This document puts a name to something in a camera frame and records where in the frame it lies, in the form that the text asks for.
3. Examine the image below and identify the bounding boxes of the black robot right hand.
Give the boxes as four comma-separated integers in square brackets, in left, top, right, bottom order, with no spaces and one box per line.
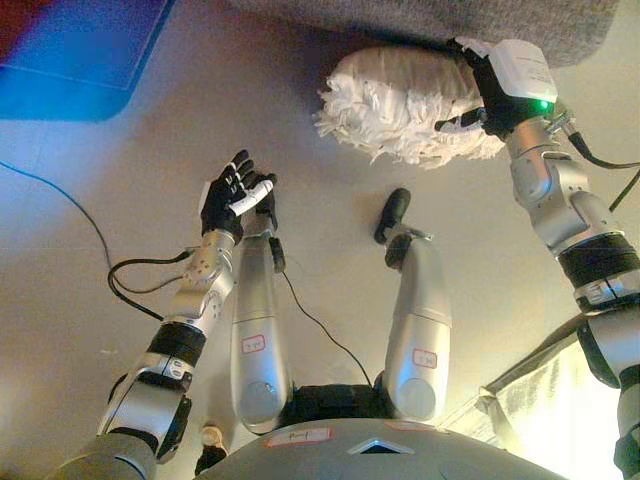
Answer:
[433,35,559,139]

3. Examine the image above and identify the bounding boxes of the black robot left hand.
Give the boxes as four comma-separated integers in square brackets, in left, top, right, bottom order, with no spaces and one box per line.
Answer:
[198,149,275,246]

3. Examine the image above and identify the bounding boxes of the white fringed pillow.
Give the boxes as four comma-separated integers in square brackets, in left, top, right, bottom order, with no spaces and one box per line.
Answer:
[313,45,506,169]

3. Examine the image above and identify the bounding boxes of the grey fabric armchair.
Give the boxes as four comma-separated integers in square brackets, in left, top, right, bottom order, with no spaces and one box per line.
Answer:
[239,0,619,69]

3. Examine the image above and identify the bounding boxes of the reddish wooden table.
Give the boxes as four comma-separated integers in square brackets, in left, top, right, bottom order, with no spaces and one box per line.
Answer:
[0,0,179,123]

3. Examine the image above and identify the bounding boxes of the silver robot right leg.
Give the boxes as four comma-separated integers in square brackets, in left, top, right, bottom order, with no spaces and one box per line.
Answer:
[374,188,454,426]

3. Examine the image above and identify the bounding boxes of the grey robot torso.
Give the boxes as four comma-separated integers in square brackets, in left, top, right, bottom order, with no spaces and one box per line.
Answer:
[192,383,566,480]

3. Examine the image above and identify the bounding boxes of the cream bed duvet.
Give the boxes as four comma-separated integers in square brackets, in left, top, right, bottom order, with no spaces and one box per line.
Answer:
[439,309,640,480]

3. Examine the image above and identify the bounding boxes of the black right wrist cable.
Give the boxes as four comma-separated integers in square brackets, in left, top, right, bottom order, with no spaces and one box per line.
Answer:
[554,99,640,211]

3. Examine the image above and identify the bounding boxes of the thick black wrist cable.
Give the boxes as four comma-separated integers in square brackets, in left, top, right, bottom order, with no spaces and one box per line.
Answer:
[107,249,194,321]

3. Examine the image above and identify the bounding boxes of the thin black leg cable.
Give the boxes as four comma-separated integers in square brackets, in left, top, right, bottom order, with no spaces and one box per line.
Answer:
[272,237,374,389]

